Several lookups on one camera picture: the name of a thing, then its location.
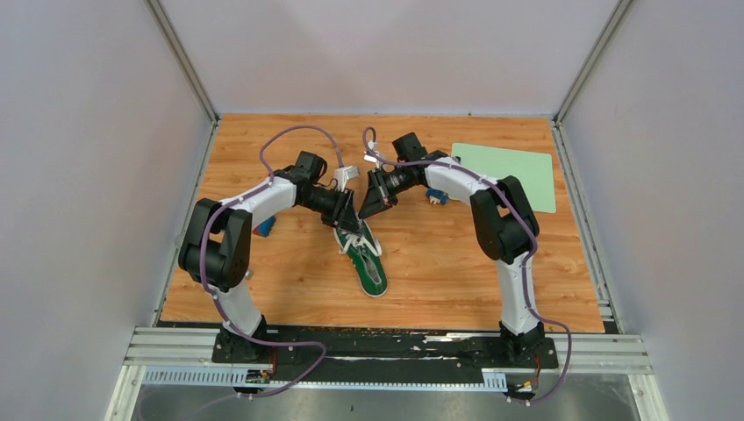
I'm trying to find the light green clipboard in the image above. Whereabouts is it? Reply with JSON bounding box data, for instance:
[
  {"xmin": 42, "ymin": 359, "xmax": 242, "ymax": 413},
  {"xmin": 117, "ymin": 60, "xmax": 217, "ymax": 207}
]
[{"xmin": 450, "ymin": 142, "xmax": 557, "ymax": 215}]

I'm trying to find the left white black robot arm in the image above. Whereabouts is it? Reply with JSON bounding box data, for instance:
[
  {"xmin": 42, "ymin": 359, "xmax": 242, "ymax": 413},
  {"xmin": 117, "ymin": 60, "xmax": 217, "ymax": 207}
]
[{"xmin": 178, "ymin": 151, "xmax": 363, "ymax": 362}]

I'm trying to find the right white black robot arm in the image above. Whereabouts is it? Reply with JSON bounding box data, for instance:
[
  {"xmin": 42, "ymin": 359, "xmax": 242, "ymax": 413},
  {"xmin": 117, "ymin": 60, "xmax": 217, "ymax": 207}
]
[{"xmin": 359, "ymin": 127, "xmax": 546, "ymax": 367}]

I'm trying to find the blue yellow toy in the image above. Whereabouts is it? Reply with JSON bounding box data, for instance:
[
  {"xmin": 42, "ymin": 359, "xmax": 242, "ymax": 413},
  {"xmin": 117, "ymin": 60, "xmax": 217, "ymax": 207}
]
[{"xmin": 253, "ymin": 216, "xmax": 276, "ymax": 238}]

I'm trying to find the white shoelace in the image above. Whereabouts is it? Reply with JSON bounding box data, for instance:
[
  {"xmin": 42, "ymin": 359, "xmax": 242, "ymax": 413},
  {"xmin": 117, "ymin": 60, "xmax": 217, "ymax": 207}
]
[{"xmin": 334, "ymin": 230, "xmax": 383, "ymax": 257}]

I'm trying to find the green canvas sneaker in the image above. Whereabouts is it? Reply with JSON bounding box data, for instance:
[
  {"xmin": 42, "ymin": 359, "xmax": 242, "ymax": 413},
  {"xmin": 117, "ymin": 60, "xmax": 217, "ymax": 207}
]
[{"xmin": 342, "ymin": 220, "xmax": 388, "ymax": 297}]

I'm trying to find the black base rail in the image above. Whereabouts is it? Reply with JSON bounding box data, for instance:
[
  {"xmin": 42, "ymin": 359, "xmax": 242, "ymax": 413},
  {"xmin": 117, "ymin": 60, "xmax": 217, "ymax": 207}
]
[{"xmin": 125, "ymin": 322, "xmax": 655, "ymax": 393}]

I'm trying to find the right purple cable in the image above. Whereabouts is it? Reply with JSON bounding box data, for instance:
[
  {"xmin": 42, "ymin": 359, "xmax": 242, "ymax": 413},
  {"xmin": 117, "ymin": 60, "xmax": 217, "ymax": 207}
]
[{"xmin": 361, "ymin": 126, "xmax": 572, "ymax": 407}]

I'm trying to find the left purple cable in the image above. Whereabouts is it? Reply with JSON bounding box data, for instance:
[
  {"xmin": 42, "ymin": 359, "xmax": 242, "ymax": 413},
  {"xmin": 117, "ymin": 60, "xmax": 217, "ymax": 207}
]
[{"xmin": 139, "ymin": 125, "xmax": 345, "ymax": 421}]

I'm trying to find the purple cable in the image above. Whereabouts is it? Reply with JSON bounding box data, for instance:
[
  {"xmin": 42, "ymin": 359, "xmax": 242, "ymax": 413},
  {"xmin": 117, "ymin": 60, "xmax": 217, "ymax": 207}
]
[
  {"xmin": 139, "ymin": 125, "xmax": 345, "ymax": 421},
  {"xmin": 361, "ymin": 126, "xmax": 572, "ymax": 407}
]

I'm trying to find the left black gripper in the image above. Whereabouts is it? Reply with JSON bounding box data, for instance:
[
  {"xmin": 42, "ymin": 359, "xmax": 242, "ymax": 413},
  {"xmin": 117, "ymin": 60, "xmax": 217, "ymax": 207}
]
[{"xmin": 299, "ymin": 186, "xmax": 363, "ymax": 237}]

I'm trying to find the blue red toy car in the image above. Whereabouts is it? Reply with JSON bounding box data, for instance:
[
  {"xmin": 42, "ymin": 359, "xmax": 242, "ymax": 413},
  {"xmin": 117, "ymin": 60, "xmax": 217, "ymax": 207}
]
[{"xmin": 426, "ymin": 189, "xmax": 449, "ymax": 205}]

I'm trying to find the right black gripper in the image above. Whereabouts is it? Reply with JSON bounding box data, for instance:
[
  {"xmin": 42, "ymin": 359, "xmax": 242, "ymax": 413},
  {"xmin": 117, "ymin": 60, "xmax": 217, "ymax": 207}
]
[{"xmin": 359, "ymin": 165, "xmax": 416, "ymax": 220}]

